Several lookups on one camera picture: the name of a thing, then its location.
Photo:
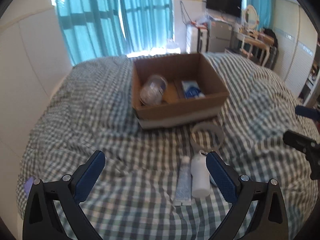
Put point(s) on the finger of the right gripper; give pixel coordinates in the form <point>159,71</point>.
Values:
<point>311,113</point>

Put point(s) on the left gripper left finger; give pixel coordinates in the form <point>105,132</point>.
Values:
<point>41,220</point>

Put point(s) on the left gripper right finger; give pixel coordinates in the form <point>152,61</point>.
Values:
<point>269,220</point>

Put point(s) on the white plastic bottle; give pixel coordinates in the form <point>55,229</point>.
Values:
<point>200,176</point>

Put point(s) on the blue white tube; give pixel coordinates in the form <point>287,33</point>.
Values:
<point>183,187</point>

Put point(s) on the white louvered wardrobe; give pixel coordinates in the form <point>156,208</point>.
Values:
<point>297,41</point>

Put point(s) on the checkered bed blanket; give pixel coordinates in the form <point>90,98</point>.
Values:
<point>133,197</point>

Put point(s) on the white vanity desk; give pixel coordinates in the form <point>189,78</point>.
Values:
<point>254,42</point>

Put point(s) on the oval vanity mirror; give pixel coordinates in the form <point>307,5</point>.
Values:
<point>250,17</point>

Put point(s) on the blue white packet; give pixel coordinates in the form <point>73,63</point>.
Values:
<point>191,90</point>

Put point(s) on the silver mini fridge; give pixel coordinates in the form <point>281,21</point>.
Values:
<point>220,34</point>

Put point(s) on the brown cardboard box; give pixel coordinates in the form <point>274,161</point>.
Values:
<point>175,109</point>

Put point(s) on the clear plastic jar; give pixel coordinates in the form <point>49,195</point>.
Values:
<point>152,92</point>

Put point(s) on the teal side curtain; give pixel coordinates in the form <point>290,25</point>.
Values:
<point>260,5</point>

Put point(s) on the white suitcase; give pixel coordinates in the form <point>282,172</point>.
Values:
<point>196,39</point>

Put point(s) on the teal window curtain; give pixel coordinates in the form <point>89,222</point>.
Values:
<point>98,28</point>

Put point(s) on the black wall television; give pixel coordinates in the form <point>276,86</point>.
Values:
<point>230,7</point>

